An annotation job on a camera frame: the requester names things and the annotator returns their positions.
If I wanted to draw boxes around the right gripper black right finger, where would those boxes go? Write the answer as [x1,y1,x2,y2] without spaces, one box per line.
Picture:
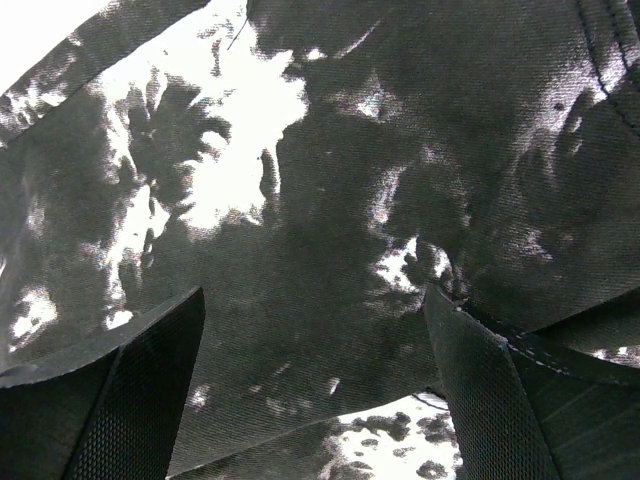
[423,286,639,479]

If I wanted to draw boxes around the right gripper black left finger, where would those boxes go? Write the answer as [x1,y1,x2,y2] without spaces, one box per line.
[1,288,205,479]

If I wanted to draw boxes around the black white splattered trousers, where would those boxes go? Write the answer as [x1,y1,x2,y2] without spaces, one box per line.
[1,1,639,479]

